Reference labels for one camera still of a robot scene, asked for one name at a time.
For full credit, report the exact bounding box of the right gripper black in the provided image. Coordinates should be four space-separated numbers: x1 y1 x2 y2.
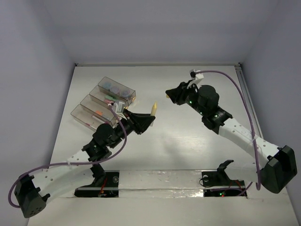
166 80 207 116

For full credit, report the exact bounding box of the yellow highlighter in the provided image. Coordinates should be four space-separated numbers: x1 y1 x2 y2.
150 102 158 116

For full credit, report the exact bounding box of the pink highlighter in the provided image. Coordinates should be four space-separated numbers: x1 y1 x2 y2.
104 99 115 104

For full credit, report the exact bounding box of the green highlighter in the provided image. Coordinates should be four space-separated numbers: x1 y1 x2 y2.
104 95 116 101

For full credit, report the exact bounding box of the white pen magenta cap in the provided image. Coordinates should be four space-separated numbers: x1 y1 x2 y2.
92 115 105 123

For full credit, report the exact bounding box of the blue glitter jar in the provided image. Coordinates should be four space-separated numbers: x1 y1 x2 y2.
102 81 113 90

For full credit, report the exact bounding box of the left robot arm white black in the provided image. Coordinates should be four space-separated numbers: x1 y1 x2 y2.
9 109 156 218

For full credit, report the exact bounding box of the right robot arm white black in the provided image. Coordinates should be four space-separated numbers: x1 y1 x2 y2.
166 82 297 194

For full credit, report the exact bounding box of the clear drawer organizer top compartment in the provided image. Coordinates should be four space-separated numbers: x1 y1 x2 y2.
98 77 136 102

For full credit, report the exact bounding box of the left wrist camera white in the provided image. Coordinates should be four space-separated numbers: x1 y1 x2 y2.
108 101 126 119

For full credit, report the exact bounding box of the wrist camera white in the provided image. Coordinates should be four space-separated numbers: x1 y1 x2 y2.
187 70 204 88
108 101 126 119

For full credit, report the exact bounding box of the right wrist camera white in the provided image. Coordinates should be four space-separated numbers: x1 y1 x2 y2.
187 70 204 88

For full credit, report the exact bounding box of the aluminium rail right edge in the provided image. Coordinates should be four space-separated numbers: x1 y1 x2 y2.
235 63 273 165

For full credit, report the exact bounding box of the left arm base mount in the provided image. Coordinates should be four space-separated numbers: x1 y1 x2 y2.
74 164 119 198

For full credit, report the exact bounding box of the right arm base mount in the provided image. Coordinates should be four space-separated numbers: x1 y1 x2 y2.
198 160 247 198

